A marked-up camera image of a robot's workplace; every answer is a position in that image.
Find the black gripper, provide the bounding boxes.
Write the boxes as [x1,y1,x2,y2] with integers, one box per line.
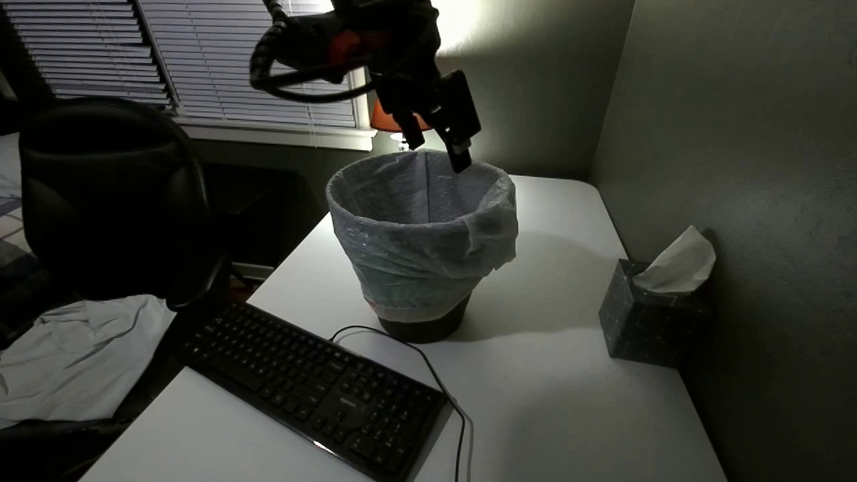
[366,23,485,177]

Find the white plastic bin liner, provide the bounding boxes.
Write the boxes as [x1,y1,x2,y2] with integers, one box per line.
[323,146,521,327]

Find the black waste bin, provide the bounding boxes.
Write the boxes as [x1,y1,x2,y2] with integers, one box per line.
[378,294,473,346]

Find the white window blinds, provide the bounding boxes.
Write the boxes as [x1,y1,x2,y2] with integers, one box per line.
[0,0,378,133]

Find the dark tissue box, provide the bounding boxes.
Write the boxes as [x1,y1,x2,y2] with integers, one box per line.
[593,256,718,369]

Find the black computer keyboard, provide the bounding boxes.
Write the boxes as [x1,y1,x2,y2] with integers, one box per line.
[178,300,454,482]

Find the black office chair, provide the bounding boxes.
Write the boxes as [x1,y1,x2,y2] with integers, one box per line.
[15,94,228,307]

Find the white cloth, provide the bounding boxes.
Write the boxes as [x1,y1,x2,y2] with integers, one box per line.
[0,291,178,432]

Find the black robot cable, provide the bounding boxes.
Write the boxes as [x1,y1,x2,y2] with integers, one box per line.
[247,0,380,106]

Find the black keyboard cable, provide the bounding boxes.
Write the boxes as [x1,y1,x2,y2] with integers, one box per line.
[326,320,477,482]

